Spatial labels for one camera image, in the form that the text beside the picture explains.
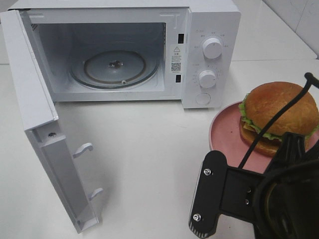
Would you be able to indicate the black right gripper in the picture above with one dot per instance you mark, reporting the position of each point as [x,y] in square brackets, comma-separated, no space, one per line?
[286,204]

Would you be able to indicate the burger with lettuce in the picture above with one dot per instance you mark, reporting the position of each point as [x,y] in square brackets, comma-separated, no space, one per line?
[262,103]

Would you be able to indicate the pink round plate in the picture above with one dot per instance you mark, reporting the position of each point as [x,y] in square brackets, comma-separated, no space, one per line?
[225,136]

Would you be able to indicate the round door release button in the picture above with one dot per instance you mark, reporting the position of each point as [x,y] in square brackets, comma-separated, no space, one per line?
[203,98]

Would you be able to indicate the white microwave door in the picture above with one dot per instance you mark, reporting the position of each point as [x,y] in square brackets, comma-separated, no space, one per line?
[40,119]

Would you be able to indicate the white lower microwave knob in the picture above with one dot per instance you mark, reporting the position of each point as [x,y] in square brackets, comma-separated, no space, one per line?
[207,79]

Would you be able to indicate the white microwave knob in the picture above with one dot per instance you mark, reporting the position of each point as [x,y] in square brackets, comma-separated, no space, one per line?
[207,79]
[212,47]

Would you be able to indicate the white adjacent table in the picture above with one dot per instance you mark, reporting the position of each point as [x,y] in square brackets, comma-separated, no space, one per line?
[262,35]

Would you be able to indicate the white upper microwave knob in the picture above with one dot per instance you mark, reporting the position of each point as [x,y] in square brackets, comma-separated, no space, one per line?
[212,47]

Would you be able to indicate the white microwave oven body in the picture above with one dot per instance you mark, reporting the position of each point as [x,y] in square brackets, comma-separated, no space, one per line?
[173,31]

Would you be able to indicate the glass microwave turntable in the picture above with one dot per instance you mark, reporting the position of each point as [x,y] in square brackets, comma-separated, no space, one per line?
[114,69]

